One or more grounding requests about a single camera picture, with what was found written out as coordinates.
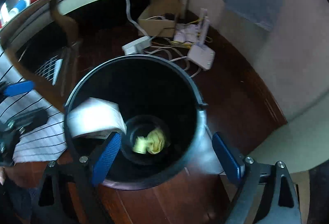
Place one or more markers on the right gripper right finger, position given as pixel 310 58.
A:
pixel 279 202

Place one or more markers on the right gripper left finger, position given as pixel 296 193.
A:
pixel 55 204

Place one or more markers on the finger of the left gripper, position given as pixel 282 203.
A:
pixel 30 120
pixel 19 88

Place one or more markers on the red white milk carton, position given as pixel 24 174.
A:
pixel 95 118

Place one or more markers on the blue tall paper cup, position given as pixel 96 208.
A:
pixel 7 15

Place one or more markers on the black round trash bin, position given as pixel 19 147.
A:
pixel 151 93

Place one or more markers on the white black grid tablecloth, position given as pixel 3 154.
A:
pixel 45 143

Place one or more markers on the white power strip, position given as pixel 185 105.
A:
pixel 137 46

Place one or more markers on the cardboard box under bed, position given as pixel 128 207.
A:
pixel 160 17

